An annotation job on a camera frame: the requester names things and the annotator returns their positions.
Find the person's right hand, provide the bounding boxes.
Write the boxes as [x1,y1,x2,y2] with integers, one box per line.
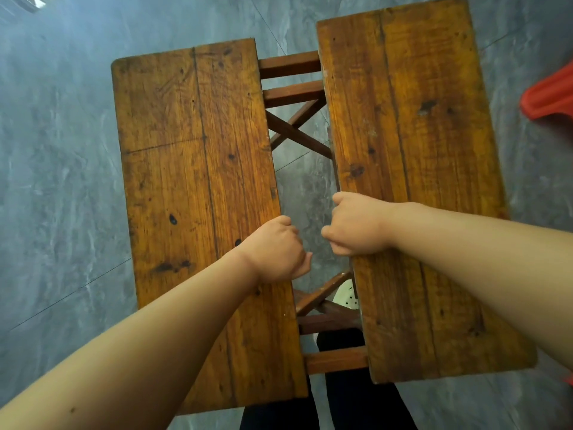
[321,191,395,257]

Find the person's left hand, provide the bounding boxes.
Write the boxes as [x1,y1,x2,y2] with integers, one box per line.
[232,214,313,285]

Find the red plastic stool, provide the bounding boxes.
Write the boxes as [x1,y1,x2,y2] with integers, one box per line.
[519,60,573,121]

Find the person's right forearm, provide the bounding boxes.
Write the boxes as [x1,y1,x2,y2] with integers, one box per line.
[387,201,573,370]

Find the person's left forearm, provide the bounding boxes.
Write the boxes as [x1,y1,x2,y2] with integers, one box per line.
[0,250,263,430]

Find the person's right cream shoe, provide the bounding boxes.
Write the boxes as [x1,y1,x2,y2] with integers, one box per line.
[332,279,359,309]

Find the person's black trousers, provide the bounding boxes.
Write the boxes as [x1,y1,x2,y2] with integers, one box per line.
[239,328,420,430]

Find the brown wooden folding table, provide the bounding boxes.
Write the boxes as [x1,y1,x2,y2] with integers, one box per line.
[110,0,538,415]

